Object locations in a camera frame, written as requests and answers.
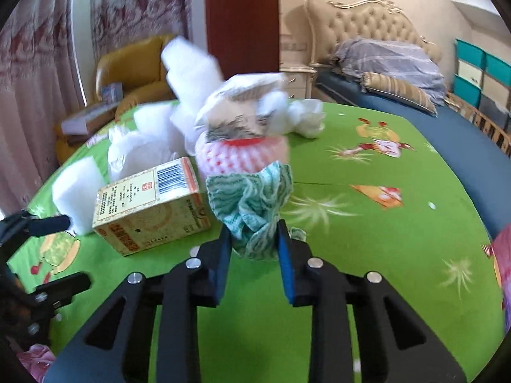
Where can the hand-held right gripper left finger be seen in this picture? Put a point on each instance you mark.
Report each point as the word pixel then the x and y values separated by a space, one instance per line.
pixel 221 265

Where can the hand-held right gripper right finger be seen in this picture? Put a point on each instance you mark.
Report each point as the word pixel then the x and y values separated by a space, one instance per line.
pixel 285 265

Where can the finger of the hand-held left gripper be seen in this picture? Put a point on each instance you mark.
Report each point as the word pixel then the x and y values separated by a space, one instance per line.
pixel 64 285
pixel 44 226

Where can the white foam block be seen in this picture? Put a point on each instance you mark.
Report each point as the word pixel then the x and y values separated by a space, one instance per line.
pixel 76 191

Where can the green patterned cloth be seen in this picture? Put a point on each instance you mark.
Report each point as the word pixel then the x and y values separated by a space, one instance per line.
pixel 255 199

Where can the pink foam fruit net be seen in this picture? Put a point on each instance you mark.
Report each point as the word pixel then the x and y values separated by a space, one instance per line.
pixel 239 159

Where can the white tissue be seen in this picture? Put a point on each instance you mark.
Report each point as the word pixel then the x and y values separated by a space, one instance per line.
pixel 309 117

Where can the pink-lined trash bin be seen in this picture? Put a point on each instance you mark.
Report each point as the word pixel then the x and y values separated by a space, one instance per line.
pixel 504 263

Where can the printed cardboard box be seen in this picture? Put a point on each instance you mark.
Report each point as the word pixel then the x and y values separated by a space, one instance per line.
pixel 151 211

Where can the green cartoon printed cloth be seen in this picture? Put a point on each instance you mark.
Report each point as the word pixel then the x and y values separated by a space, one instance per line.
pixel 379 227

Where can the flat white box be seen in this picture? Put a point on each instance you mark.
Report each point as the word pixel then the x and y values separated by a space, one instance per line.
pixel 86 121

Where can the white plastic bag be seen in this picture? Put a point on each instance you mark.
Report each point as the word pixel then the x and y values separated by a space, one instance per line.
pixel 235 95
pixel 131 151

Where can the small blue box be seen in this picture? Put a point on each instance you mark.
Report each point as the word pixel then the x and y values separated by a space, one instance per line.
pixel 111 91

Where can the yellow leather armchair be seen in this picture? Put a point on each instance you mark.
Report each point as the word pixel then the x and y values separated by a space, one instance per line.
pixel 131 68

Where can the white nightstand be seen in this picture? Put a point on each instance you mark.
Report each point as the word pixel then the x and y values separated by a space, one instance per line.
pixel 297 81

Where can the striped pillow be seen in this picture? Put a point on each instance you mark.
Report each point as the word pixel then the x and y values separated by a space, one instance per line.
pixel 399 91

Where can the blue-grey quilt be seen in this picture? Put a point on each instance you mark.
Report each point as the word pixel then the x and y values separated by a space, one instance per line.
pixel 391 62

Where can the dark brown wooden panel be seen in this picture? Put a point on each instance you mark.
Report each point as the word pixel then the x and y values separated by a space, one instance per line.
pixel 239 20

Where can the beige tufted headboard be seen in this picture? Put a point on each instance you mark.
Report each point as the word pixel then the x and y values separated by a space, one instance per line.
pixel 367 24

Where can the stack of storage boxes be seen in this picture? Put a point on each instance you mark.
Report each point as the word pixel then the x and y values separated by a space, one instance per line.
pixel 473 54

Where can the wooden crib rail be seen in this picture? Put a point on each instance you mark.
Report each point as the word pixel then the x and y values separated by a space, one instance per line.
pixel 487 127

